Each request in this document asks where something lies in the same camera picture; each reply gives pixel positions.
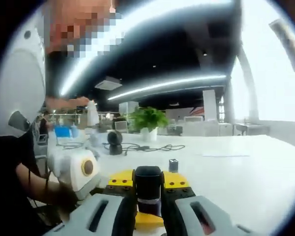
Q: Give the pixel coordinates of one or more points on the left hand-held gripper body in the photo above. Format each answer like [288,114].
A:
[68,169]

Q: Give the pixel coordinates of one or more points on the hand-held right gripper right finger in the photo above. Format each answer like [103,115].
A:
[199,216]

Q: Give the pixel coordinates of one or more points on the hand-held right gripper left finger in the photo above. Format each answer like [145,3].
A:
[96,216]

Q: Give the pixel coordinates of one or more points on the black bottle cap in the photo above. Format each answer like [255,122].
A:
[148,184]

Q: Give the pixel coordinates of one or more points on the short black cosmetic bottle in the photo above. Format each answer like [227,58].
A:
[174,167]

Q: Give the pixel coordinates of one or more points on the blue box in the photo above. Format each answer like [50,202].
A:
[63,131]

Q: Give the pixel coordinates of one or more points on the black round desk device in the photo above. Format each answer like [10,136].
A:
[115,142]

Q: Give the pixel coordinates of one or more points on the white table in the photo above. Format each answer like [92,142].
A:
[236,186]

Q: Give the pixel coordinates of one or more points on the white plastic bag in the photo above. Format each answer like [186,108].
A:
[92,114]

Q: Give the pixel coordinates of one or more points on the white plant pot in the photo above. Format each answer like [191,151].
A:
[149,134]

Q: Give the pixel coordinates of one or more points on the green plant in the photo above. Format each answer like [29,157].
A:
[150,118]

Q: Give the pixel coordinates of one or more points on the ceiling air vent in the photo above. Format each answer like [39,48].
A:
[108,83]

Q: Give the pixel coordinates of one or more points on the white worn device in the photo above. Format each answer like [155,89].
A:
[19,86]

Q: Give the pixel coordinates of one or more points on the metal sink with faucet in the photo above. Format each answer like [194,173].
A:
[253,127]

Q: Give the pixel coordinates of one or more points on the long ceiling light strip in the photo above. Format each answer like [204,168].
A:
[167,86]

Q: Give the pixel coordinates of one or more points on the overhead ceiling light strip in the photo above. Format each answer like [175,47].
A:
[127,37]

